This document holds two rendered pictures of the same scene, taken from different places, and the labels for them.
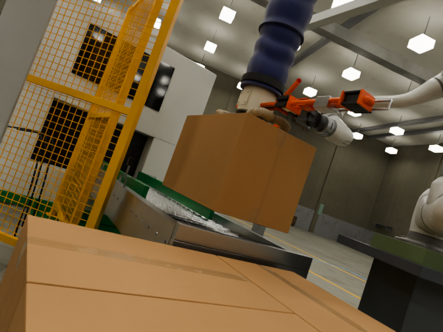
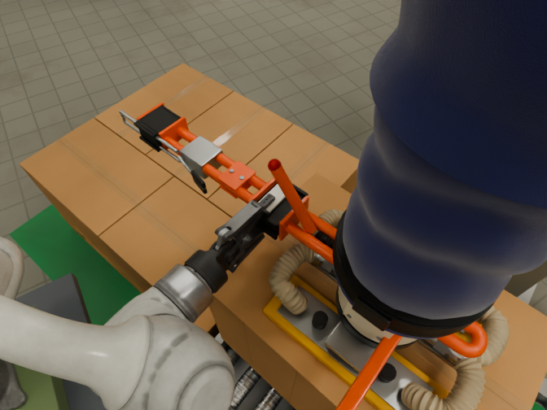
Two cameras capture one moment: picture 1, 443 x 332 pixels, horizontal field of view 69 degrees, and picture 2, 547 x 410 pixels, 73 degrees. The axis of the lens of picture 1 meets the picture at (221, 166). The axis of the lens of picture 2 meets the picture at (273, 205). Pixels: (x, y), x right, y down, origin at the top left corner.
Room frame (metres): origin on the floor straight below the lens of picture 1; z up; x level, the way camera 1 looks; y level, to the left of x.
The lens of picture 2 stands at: (1.77, -0.33, 1.79)
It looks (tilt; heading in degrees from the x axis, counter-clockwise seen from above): 55 degrees down; 161
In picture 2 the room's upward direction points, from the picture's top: straight up
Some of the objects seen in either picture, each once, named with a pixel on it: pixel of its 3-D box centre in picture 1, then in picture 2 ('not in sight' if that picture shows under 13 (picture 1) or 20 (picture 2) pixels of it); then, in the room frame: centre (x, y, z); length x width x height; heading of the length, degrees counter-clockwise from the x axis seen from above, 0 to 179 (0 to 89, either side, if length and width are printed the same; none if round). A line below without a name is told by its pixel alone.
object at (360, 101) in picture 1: (356, 101); (163, 125); (1.08, -0.36, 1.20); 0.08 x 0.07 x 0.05; 30
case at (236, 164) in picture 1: (232, 168); (356, 333); (1.59, -0.05, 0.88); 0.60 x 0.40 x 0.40; 30
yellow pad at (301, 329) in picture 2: not in sight; (350, 347); (1.65, -0.14, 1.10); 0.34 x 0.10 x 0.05; 30
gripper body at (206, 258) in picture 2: (314, 119); (216, 260); (1.46, -0.33, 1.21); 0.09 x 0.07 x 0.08; 121
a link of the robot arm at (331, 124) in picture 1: (324, 125); (185, 291); (1.50, -0.39, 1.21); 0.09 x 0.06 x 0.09; 31
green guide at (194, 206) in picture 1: (170, 190); not in sight; (2.75, 0.34, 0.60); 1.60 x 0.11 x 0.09; 31
